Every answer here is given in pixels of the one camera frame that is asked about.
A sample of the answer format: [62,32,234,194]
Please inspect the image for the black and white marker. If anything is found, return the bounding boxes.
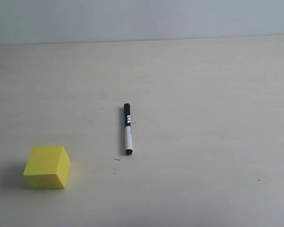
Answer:
[124,103,133,156]

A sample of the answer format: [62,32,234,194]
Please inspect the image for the yellow foam cube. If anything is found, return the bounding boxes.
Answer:
[23,145,71,190]

